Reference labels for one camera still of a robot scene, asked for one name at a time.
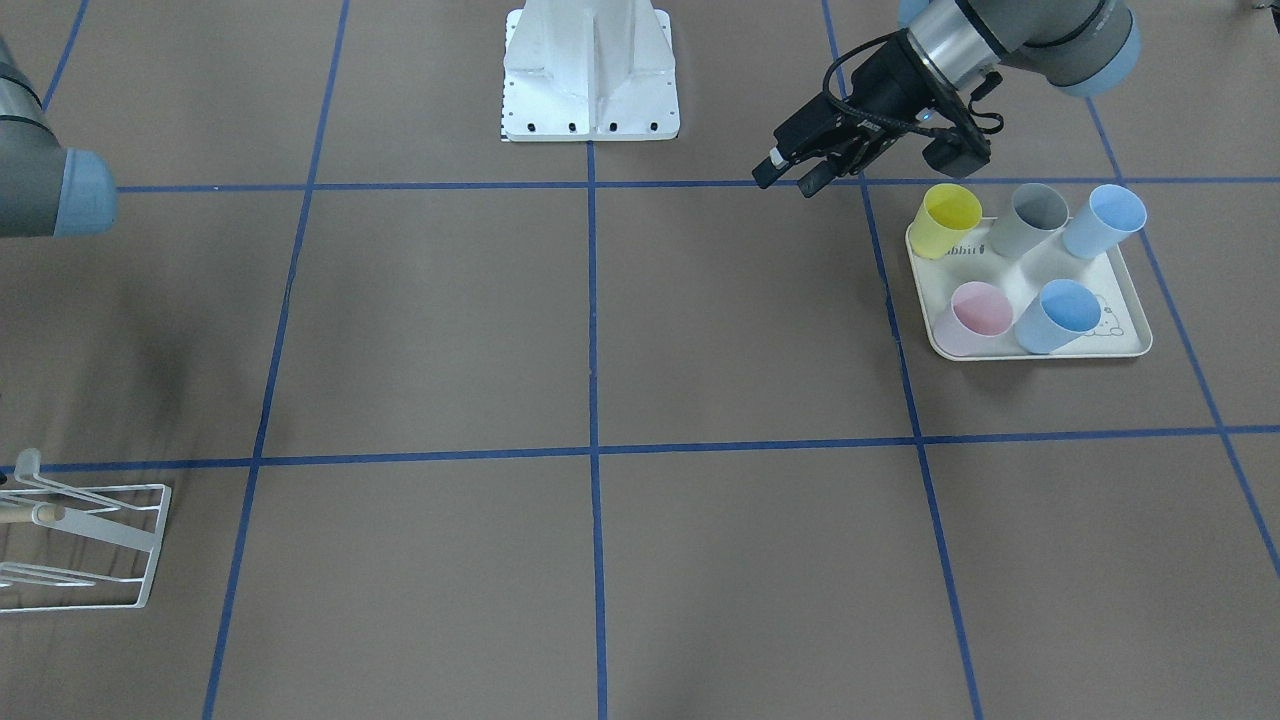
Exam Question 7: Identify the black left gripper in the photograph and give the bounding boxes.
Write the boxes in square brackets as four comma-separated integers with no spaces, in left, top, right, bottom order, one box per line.
[751,36,947,199]

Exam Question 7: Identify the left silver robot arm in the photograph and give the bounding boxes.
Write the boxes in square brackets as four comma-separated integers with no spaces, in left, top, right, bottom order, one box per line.
[751,1,1142,197]

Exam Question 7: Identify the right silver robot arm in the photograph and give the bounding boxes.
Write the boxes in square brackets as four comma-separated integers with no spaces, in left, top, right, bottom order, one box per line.
[1,41,118,240]

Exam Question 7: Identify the yellow plastic cup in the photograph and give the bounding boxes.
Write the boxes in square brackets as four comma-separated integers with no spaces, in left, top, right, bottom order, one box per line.
[908,183,983,260]

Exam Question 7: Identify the pink plastic cup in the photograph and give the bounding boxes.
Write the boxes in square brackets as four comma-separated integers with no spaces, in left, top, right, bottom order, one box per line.
[931,281,1014,357]

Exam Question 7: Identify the grey plastic cup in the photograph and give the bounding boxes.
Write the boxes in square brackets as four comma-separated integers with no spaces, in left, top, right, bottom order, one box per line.
[986,183,1070,259]

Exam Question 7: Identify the light blue plastic cup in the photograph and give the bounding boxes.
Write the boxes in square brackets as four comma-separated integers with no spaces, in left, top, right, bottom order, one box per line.
[1062,184,1149,260]

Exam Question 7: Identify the cream rabbit tray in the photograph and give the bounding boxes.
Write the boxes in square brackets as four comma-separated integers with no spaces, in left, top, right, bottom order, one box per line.
[908,218,1155,363]

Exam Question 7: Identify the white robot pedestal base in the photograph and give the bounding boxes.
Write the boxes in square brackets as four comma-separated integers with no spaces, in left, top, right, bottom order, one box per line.
[500,1,681,143]

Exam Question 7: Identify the white wire cup rack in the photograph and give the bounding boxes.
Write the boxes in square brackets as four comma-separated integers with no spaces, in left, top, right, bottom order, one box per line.
[1,448,174,615]

